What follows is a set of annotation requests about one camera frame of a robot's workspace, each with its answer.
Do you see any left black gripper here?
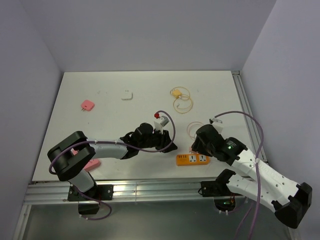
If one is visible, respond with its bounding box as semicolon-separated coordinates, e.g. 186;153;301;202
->
138;127;178;153

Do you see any pink plug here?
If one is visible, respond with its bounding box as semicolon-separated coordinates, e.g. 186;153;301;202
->
189;147;195;154

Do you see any pink cable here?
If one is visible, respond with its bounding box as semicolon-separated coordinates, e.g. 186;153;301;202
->
186;121;204;141

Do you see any orange power strip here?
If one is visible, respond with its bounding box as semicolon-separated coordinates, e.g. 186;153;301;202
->
176;154;211;167

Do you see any yellow cable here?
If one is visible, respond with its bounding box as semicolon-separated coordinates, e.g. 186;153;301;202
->
170;86;194;115

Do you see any yellow plug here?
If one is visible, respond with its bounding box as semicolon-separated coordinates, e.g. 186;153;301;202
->
171;89;182;99

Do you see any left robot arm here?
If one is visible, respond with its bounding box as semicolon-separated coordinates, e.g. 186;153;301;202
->
47;123;178;200

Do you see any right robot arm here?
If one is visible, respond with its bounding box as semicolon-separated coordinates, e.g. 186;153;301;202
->
191;124;313;229

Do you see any white square charger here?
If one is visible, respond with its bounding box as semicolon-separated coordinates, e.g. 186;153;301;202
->
121;90;133;101

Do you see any pink triangular power strip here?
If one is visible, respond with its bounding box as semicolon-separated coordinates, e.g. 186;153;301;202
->
83;158;101;172

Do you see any pink square charger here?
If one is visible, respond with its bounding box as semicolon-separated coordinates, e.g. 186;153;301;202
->
80;99;95;112

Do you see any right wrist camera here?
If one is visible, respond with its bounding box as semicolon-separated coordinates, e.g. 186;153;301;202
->
209;118;224;132

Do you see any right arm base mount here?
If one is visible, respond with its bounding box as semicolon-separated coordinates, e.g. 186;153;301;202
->
198;169;239;215

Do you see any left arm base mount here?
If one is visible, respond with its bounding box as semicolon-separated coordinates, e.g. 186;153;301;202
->
67;184;114;220

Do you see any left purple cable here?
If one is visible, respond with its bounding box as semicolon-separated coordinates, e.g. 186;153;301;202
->
48;109;177;221

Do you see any aluminium rail frame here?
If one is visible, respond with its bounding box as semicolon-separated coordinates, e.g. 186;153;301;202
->
12;70;301;240

